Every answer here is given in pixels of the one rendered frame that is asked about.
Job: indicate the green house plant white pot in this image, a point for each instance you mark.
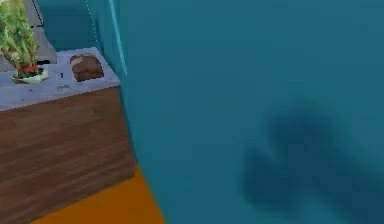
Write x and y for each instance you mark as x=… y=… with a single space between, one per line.
x=16 y=40

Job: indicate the brown wooden counter grey top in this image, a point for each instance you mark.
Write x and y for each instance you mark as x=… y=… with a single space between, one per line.
x=63 y=140

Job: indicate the brown bread loaf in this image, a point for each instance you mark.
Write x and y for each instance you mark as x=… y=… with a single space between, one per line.
x=87 y=67

